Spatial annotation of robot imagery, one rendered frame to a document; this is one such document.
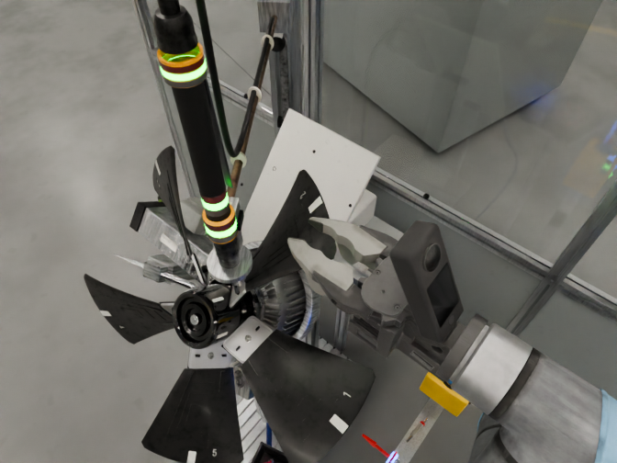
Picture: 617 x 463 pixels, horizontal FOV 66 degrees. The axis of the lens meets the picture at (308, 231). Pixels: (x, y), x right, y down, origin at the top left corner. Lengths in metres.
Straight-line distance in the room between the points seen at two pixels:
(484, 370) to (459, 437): 1.77
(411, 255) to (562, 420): 0.18
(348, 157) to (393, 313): 0.65
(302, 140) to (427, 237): 0.76
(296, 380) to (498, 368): 0.55
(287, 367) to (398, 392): 1.32
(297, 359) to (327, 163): 0.44
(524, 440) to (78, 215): 2.74
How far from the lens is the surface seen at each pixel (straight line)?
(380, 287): 0.47
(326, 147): 1.09
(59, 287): 2.72
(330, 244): 0.78
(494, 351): 0.46
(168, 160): 1.00
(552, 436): 0.47
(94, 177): 3.16
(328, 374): 0.93
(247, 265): 0.73
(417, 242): 0.40
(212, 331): 0.95
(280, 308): 1.05
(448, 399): 1.13
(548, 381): 0.46
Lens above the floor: 2.07
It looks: 53 degrees down
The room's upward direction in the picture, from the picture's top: straight up
